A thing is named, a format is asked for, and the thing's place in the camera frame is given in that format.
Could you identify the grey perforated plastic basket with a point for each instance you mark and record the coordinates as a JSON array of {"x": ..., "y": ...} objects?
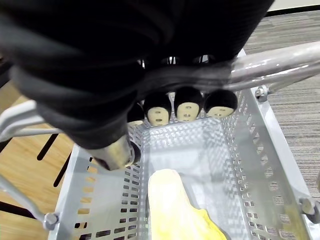
[{"x": 180, "y": 142}]

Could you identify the pale yellow leafy vegetable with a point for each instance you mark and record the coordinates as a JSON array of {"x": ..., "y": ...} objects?
[{"x": 170, "y": 200}]

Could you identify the wooden slotted shelf board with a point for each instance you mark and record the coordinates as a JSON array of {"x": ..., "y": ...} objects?
[{"x": 22, "y": 160}]

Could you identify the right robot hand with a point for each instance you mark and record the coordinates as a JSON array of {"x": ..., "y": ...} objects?
[{"x": 75, "y": 62}]

